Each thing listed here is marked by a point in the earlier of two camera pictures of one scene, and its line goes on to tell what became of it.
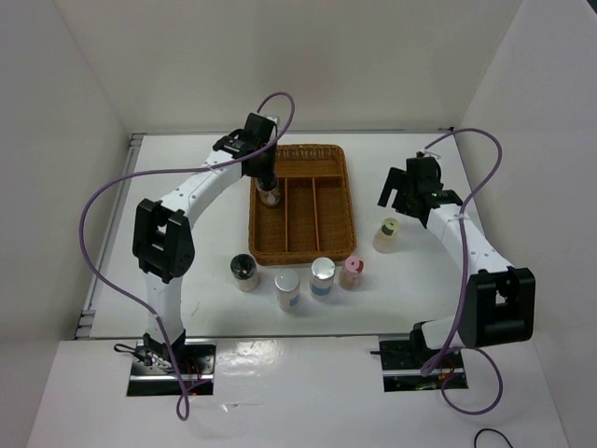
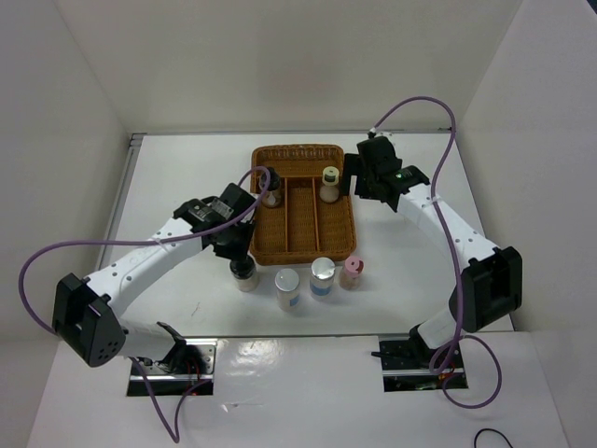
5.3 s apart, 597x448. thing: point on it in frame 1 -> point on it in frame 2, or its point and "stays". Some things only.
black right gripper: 397,179 -> 353,165
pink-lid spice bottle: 350,276 stays
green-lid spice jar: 385,239 -> 329,191
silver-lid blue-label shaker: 322,276 stays
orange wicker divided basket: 313,221 stays
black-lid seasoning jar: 245,273 stays
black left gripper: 269,170 -> 242,249
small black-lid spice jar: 269,190 stays
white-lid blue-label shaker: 287,282 stays
